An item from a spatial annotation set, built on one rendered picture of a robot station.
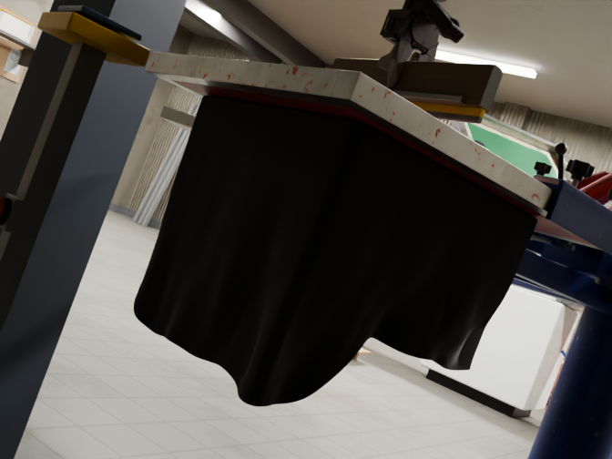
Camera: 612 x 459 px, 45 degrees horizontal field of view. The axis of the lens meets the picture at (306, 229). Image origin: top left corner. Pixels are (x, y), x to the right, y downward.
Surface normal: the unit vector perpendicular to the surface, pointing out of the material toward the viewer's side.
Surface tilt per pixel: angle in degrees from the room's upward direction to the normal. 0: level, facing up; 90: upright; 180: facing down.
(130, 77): 90
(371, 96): 90
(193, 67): 90
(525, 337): 90
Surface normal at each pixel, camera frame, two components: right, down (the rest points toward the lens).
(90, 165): 0.79, 0.30
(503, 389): -0.50, -0.19
